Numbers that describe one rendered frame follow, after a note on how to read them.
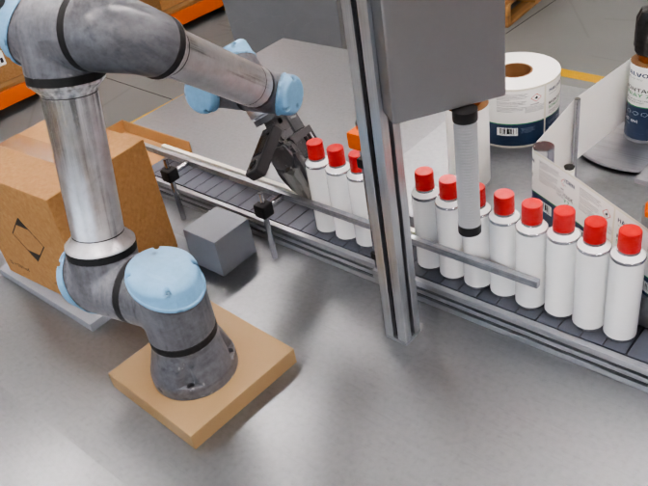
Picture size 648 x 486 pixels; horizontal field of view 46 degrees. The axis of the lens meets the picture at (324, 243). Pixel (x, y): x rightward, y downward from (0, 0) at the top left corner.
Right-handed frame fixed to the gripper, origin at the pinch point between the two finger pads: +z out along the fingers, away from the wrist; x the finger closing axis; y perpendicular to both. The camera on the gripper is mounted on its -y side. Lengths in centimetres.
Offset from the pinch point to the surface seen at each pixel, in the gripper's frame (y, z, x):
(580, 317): -2, 32, -51
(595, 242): -1, 20, -59
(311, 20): 150, -39, 136
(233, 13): 139, -60, 168
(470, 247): -2.1, 16.1, -36.3
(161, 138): 13, -27, 64
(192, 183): -2.0, -14.0, 35.3
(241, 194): 0.4, -6.8, 22.6
